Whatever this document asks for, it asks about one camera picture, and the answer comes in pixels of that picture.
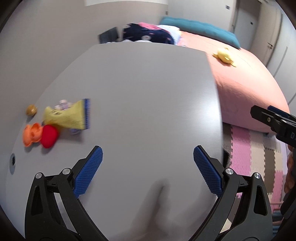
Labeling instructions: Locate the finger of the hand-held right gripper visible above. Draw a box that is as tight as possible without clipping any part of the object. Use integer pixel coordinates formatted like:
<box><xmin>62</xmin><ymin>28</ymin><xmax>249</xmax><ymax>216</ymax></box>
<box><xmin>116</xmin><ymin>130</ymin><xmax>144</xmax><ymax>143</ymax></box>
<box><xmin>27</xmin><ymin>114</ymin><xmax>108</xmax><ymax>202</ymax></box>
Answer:
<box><xmin>267</xmin><ymin>105</ymin><xmax>296</xmax><ymax>123</ymax></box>
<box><xmin>250</xmin><ymin>105</ymin><xmax>282</xmax><ymax>135</ymax></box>

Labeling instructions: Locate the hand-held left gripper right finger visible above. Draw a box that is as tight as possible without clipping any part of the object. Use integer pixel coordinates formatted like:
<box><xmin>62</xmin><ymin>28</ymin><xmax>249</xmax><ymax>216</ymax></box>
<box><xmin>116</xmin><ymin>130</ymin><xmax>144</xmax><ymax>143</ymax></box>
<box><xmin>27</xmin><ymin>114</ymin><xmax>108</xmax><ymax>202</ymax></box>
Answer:
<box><xmin>193</xmin><ymin>145</ymin><xmax>274</xmax><ymax>241</ymax></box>

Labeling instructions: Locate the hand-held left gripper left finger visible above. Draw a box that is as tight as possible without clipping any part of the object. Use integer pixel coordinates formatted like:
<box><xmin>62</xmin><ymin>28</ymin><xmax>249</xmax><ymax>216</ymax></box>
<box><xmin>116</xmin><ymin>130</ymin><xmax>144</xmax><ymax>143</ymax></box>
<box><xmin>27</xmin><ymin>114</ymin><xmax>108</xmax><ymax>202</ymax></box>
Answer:
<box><xmin>24</xmin><ymin>145</ymin><xmax>109</xmax><ymax>241</ymax></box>

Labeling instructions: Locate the yellow snack packet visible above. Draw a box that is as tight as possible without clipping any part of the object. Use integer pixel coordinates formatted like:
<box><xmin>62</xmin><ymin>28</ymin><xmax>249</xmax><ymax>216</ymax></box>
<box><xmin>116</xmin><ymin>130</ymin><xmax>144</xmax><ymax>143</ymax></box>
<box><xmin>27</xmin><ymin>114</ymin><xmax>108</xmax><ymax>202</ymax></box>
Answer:
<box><xmin>42</xmin><ymin>98</ymin><xmax>91</xmax><ymax>130</ymax></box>

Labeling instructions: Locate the person's right forearm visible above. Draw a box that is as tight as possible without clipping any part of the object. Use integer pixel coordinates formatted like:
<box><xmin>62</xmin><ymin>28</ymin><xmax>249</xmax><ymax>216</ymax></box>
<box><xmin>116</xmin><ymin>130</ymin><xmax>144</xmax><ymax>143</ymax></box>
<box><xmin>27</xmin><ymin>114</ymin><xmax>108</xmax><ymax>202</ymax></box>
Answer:
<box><xmin>281</xmin><ymin>147</ymin><xmax>296</xmax><ymax>220</ymax></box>

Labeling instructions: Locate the pink and beige foam mat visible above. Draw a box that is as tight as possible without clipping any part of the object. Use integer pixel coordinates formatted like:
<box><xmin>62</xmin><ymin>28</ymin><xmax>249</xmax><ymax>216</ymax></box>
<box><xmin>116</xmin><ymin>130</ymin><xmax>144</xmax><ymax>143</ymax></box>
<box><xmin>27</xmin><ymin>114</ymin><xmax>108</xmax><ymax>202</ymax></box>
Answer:
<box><xmin>222</xmin><ymin>124</ymin><xmax>289</xmax><ymax>209</ymax></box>

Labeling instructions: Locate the red plush toy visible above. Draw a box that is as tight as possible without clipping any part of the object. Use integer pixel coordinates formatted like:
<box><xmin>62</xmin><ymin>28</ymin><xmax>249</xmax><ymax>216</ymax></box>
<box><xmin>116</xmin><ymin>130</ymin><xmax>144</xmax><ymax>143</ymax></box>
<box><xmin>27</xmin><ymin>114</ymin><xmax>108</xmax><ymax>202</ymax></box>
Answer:
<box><xmin>40</xmin><ymin>125</ymin><xmax>59</xmax><ymax>149</ymax></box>

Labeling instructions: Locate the orange plastic toy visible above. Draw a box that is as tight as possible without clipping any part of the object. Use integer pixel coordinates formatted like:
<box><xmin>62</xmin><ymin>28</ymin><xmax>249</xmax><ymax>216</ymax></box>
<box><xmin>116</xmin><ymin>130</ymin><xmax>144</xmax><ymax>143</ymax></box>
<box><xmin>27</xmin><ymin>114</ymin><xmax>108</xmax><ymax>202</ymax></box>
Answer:
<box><xmin>22</xmin><ymin>123</ymin><xmax>43</xmax><ymax>147</ymax></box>

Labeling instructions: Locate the pale lilac wrapper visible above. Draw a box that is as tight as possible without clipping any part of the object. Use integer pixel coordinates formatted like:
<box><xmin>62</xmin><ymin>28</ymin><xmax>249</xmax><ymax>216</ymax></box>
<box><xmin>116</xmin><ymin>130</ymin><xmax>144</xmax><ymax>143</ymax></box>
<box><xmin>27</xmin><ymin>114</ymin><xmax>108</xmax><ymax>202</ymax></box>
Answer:
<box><xmin>54</xmin><ymin>100</ymin><xmax>74</xmax><ymax>111</ymax></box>

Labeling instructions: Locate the yellow plush toy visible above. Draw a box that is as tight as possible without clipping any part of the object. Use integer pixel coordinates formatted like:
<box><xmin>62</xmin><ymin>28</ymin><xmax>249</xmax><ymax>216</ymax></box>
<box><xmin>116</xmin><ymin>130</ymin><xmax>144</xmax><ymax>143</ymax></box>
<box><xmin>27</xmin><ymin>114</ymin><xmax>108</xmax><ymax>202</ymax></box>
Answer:
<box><xmin>212</xmin><ymin>47</ymin><xmax>237</xmax><ymax>67</ymax></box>

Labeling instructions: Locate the small brown round toy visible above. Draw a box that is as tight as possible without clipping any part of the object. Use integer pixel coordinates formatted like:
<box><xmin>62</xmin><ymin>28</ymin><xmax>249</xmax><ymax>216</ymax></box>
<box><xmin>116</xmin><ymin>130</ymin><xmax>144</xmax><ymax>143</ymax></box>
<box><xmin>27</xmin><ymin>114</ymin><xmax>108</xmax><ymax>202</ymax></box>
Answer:
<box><xmin>25</xmin><ymin>104</ymin><xmax>38</xmax><ymax>116</ymax></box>

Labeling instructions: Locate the grey room door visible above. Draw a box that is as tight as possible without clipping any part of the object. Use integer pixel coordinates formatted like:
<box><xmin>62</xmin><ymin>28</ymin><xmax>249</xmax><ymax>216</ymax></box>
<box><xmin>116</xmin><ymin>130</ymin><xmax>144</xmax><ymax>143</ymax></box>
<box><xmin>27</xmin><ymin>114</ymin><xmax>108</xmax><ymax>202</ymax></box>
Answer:
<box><xmin>232</xmin><ymin>2</ymin><xmax>262</xmax><ymax>42</ymax></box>

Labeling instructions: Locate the teal long cushion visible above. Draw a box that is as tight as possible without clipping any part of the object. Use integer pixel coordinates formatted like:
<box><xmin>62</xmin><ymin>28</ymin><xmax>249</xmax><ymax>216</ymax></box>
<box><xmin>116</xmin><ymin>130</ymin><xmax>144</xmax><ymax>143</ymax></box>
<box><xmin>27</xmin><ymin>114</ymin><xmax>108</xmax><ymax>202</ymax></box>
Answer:
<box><xmin>159</xmin><ymin>16</ymin><xmax>241</xmax><ymax>49</ymax></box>

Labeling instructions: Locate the white pillow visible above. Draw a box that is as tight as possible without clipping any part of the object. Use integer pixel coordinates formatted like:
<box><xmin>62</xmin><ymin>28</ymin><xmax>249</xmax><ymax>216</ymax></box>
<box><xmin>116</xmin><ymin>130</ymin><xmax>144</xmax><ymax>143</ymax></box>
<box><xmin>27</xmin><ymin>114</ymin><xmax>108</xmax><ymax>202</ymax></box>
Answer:
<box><xmin>159</xmin><ymin>24</ymin><xmax>183</xmax><ymax>46</ymax></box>

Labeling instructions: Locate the black chair back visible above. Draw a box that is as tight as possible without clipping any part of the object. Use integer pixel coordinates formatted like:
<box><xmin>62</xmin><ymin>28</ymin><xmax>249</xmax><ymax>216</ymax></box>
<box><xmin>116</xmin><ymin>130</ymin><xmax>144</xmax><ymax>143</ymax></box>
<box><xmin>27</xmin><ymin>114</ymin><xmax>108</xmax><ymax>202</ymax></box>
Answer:
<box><xmin>98</xmin><ymin>27</ymin><xmax>119</xmax><ymax>44</ymax></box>

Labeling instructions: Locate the navy printed pillow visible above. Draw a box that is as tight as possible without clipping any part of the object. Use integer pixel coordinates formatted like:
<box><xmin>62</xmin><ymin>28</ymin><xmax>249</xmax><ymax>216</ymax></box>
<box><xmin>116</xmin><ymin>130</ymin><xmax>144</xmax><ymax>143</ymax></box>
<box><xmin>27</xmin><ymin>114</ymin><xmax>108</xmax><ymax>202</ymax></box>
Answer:
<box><xmin>121</xmin><ymin>23</ymin><xmax>175</xmax><ymax>45</ymax></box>

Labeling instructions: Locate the pink pillow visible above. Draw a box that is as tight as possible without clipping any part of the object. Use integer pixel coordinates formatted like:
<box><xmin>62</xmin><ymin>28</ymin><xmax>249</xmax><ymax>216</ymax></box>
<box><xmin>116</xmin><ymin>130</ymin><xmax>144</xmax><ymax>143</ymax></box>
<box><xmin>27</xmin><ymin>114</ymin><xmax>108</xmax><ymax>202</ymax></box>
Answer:
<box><xmin>137</xmin><ymin>22</ymin><xmax>162</xmax><ymax>30</ymax></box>

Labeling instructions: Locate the grey door with handle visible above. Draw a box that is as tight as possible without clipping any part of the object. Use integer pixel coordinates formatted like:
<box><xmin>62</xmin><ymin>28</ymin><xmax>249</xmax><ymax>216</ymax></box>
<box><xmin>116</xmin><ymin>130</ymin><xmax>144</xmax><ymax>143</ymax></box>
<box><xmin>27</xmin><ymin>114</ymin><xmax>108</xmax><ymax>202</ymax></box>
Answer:
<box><xmin>262</xmin><ymin>11</ymin><xmax>296</xmax><ymax>79</ymax></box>

